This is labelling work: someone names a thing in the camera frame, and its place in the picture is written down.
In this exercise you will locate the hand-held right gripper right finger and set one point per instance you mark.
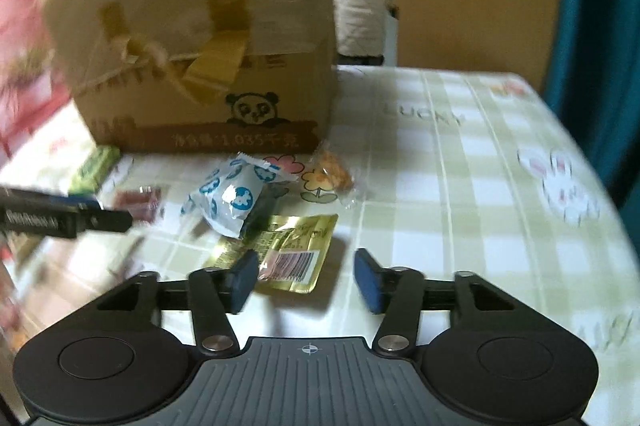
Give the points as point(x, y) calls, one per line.
point(369, 280)

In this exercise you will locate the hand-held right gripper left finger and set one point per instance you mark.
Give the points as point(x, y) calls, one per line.
point(245, 280)

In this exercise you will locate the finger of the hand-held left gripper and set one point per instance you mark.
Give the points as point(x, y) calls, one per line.
point(95, 222)
point(55, 198)

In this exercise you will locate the gold foil snack packet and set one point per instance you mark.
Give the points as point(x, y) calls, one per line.
point(290, 251)

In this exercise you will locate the taped cardboard box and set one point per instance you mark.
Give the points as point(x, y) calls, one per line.
point(200, 30)

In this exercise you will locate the clear packet of orange snacks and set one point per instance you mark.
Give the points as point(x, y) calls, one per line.
point(332, 176)

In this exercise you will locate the dark red snack packet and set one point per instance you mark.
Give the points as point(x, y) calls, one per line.
point(140, 202)

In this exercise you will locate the green snack packet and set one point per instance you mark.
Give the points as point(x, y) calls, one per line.
point(95, 168)

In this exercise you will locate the blue and white snack packet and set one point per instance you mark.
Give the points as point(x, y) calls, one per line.
point(230, 198)

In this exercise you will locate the checked rabbit tablecloth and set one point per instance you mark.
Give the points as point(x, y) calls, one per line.
point(475, 206)

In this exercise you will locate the teal curtain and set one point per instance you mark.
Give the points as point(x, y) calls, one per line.
point(600, 45)

